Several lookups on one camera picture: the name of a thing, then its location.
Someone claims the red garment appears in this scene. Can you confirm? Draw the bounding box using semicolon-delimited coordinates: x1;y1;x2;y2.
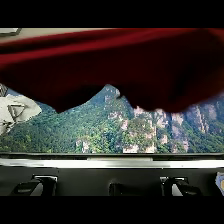
0;27;224;114

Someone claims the white garment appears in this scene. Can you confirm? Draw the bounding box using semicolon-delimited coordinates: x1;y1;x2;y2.
0;94;43;135

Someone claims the silver frame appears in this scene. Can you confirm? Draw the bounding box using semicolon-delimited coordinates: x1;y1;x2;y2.
0;155;224;197

